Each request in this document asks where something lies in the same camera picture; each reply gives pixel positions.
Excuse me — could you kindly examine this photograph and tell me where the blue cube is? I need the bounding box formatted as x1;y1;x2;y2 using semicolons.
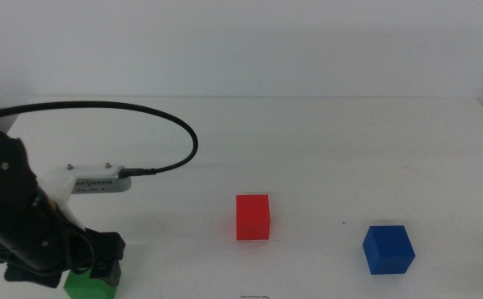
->
362;225;417;276

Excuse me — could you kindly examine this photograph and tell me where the black braided cable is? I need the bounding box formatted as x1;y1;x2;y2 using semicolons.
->
0;100;199;178

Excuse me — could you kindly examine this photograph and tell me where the red cube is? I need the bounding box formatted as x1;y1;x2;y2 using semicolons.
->
235;194;271;242

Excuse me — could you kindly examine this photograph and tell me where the green cube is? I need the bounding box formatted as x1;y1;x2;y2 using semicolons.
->
62;268;119;299

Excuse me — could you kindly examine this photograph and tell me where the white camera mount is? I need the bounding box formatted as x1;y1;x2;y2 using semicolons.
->
37;163;126;232

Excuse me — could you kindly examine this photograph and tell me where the thin black cable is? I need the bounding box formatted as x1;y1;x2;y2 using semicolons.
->
64;230;98;276

